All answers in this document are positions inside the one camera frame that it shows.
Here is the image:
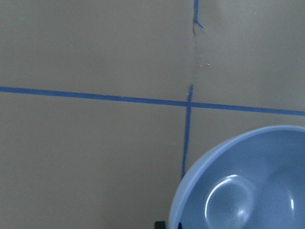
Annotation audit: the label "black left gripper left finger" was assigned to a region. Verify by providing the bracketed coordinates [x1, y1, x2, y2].
[154, 221, 166, 229]

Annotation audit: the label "blue bowl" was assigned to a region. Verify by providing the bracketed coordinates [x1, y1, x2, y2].
[168, 125, 305, 229]

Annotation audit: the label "brown paper table cover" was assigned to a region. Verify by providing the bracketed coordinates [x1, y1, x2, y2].
[0, 0, 305, 229]

